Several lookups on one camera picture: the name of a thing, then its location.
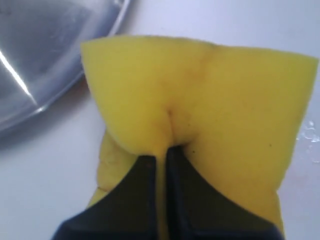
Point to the round steel plate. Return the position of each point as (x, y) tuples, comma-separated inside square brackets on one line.
[(40, 52)]

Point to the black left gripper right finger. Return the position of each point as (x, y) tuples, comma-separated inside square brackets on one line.
[(197, 211)]

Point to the yellow sponge block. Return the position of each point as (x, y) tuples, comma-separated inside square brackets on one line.
[(235, 111)]

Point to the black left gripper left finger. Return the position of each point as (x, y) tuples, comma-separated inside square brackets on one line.
[(128, 212)]

